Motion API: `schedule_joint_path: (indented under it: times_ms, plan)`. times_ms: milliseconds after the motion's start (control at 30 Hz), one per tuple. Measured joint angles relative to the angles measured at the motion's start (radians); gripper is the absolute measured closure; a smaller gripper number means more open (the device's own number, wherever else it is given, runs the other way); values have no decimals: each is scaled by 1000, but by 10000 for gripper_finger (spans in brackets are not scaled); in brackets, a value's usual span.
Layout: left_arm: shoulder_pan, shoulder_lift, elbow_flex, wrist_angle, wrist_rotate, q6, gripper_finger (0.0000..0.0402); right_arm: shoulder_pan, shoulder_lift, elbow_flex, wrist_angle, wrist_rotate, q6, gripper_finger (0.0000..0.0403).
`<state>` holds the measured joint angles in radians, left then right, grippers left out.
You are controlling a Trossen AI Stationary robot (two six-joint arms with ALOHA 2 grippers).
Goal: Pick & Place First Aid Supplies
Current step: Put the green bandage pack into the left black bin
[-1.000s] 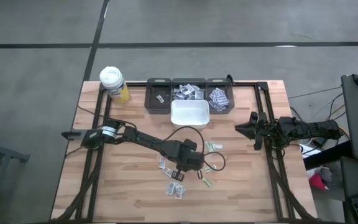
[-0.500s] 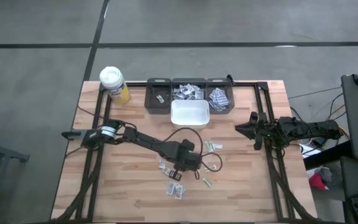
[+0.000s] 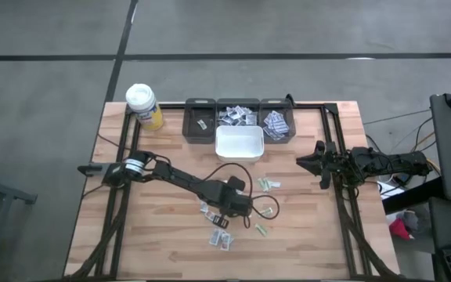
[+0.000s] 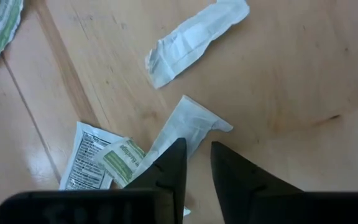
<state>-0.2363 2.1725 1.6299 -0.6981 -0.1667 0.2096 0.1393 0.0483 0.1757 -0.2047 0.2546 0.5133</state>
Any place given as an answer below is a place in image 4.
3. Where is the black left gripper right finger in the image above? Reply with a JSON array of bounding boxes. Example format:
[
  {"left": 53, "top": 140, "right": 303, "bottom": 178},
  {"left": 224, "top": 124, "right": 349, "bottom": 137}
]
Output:
[{"left": 210, "top": 141, "right": 358, "bottom": 224}]

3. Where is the plain white strip packet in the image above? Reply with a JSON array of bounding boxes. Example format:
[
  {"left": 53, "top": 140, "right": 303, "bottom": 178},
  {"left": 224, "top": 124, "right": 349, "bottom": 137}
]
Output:
[
  {"left": 144, "top": 0, "right": 250, "bottom": 90},
  {"left": 131, "top": 95, "right": 234, "bottom": 181}
]

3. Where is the white drug facts packet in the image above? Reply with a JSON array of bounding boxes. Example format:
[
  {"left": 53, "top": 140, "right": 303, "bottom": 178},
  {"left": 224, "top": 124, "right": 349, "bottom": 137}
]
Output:
[{"left": 58, "top": 121, "right": 127, "bottom": 191}]

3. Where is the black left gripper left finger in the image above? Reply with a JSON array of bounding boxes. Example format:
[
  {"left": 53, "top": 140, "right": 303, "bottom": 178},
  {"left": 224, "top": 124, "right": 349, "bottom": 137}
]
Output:
[{"left": 0, "top": 138, "right": 188, "bottom": 224}]

